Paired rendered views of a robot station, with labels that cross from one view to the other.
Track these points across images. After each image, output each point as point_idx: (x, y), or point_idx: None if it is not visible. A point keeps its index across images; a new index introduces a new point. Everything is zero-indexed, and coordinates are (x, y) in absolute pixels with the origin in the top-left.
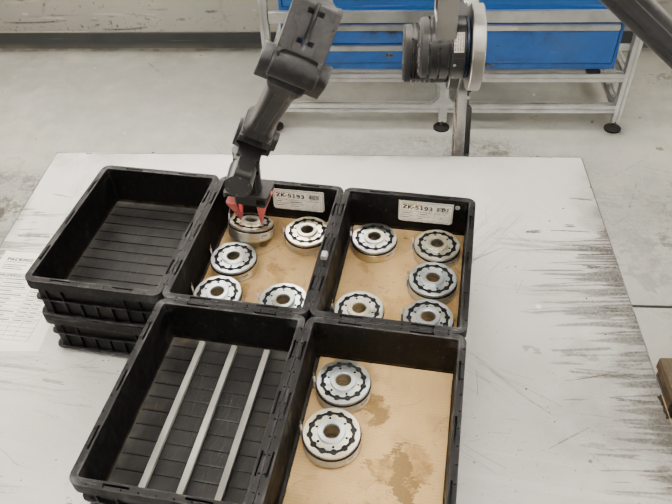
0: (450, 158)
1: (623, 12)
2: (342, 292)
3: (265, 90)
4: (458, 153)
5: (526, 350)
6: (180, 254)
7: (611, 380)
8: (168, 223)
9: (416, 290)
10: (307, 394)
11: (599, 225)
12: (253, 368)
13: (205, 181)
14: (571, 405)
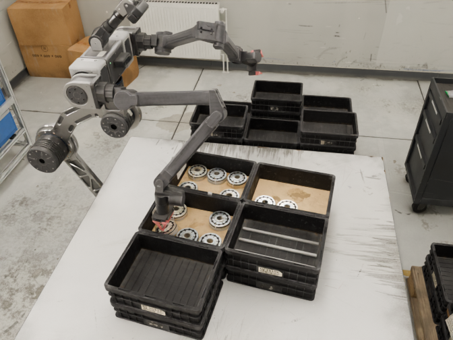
0: (110, 174)
1: (230, 46)
2: None
3: (200, 139)
4: (95, 177)
5: None
6: (195, 243)
7: (250, 155)
8: (143, 270)
9: (222, 179)
10: None
11: (175, 141)
12: (251, 233)
13: (136, 238)
14: None
